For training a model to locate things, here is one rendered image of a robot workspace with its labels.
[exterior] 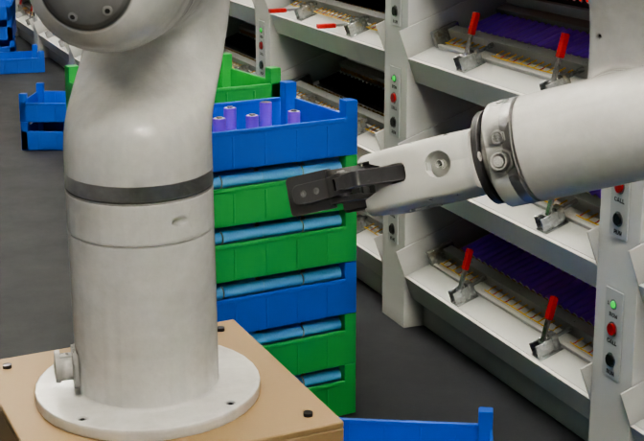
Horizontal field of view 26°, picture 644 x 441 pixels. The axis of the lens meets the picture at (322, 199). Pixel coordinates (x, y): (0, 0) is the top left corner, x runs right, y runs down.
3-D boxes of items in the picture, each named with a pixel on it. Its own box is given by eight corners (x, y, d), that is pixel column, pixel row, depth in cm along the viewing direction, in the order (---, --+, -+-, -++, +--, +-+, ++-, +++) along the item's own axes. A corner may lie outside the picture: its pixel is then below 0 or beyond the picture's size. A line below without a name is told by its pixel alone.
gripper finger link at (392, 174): (388, 178, 105) (327, 193, 108) (435, 175, 111) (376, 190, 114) (385, 163, 105) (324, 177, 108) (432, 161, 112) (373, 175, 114)
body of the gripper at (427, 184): (492, 202, 105) (361, 229, 110) (538, 198, 114) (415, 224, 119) (472, 104, 105) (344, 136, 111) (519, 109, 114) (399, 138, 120)
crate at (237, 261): (170, 292, 191) (168, 236, 189) (114, 255, 208) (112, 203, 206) (356, 260, 205) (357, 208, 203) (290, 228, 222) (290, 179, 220)
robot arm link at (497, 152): (520, 202, 104) (484, 210, 106) (559, 199, 112) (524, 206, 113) (499, 93, 105) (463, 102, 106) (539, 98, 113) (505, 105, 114)
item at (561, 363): (598, 427, 193) (572, 342, 188) (411, 298, 247) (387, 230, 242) (716, 359, 198) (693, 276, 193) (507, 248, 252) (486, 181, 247)
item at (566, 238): (606, 293, 188) (579, 203, 183) (413, 192, 243) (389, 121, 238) (725, 228, 193) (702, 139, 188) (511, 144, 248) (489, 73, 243)
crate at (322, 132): (167, 178, 187) (165, 119, 185) (110, 150, 204) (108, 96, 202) (357, 154, 201) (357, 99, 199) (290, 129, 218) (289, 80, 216)
